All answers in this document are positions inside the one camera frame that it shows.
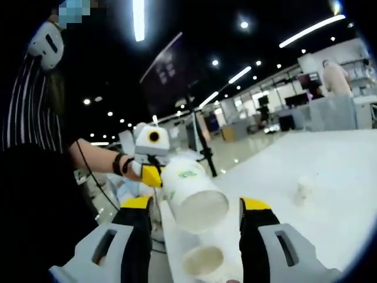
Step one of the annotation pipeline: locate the person's dark clothed torso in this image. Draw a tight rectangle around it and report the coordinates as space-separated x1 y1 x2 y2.
0 17 101 283

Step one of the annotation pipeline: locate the grey partition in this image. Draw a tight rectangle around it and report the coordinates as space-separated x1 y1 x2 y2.
308 96 358 131

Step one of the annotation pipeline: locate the white paper cup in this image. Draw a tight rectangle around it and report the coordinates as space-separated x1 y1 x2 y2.
160 157 230 234
295 175 313 205

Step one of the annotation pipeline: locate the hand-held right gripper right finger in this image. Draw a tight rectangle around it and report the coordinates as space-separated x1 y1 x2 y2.
239 196 342 283

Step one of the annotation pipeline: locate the small white cup lid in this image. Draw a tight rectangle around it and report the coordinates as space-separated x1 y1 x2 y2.
181 245 226 278

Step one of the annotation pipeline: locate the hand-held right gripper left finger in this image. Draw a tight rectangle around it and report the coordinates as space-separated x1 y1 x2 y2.
48 196 154 283

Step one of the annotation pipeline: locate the black light stand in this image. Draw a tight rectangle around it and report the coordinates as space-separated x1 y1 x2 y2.
182 93 219 178

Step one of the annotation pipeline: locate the person's left hand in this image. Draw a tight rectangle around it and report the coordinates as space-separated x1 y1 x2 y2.
121 156 147 183

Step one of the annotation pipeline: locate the white worn device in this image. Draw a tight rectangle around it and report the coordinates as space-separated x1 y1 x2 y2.
27 22 65 71

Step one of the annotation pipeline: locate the group of round ceiling spotlights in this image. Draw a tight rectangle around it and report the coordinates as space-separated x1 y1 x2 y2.
83 21 336 139

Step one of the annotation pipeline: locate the long ceiling strip light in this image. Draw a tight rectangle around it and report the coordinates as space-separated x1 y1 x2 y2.
131 0 146 43
278 14 346 49

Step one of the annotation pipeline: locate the black wristband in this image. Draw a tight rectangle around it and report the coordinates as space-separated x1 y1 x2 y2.
113 153 130 177

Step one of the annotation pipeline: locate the dark translucent panel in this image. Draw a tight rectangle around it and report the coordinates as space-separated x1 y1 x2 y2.
139 31 204 116

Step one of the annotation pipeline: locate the white table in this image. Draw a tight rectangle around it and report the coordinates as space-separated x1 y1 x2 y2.
160 129 377 283

